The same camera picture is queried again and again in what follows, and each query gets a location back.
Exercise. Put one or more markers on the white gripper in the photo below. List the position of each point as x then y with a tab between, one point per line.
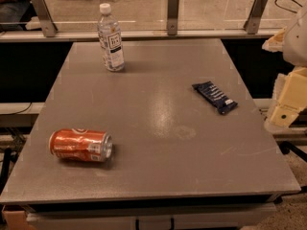
296	45

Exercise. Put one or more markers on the clear plastic water bottle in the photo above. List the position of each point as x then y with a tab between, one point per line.
109	34

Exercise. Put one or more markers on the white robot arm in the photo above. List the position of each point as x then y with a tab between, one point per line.
294	46

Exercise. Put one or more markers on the dark blue snack wrapper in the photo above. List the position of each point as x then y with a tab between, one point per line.
215	96

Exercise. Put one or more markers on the orange soda can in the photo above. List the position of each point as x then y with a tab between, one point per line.
81	145

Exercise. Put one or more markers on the seated person in background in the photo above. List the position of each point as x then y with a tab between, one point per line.
11	12

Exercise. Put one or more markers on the cardboard box under table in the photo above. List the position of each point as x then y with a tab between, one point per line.
16	218

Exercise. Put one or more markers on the right metal bracket post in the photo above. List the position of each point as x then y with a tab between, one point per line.
252	24

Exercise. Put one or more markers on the metal bracket post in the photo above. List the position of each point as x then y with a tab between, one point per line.
47	24
252	24
172	16

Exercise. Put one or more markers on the middle metal bracket post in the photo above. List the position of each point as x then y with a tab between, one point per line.
172	16

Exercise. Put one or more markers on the left metal bracket post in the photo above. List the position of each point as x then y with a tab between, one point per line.
47	24

